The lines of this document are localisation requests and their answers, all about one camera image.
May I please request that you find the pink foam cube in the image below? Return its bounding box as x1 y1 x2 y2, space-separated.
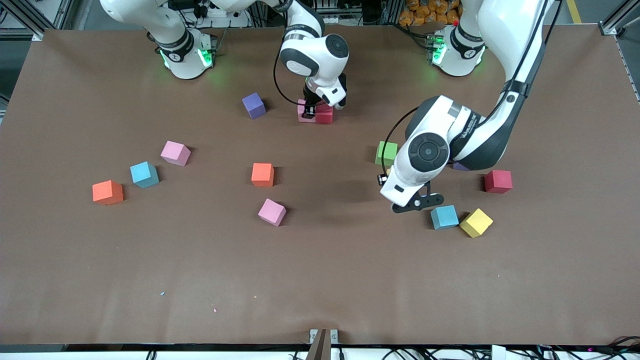
297 98 318 124
258 198 287 228
160 140 192 167

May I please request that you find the green foam cube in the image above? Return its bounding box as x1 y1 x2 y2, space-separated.
375 141 399 167

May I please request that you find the orange foam cube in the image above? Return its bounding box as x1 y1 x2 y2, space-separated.
92 180 124 206
251 162 275 188

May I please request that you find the blue foam cube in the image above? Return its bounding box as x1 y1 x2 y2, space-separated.
430 205 460 231
130 161 160 189

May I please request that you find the black equipment rack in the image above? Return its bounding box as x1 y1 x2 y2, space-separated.
325 0 397 27

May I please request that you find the large white power strip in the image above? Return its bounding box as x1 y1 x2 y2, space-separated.
197 5 251 28

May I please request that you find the bag of orange snacks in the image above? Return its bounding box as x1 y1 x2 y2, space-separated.
398 0 462 27

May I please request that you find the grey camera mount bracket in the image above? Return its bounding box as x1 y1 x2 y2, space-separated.
309 328 339 360

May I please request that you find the aluminium frame profile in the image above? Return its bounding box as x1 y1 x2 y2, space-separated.
600 0 640 38
0 0 76 42

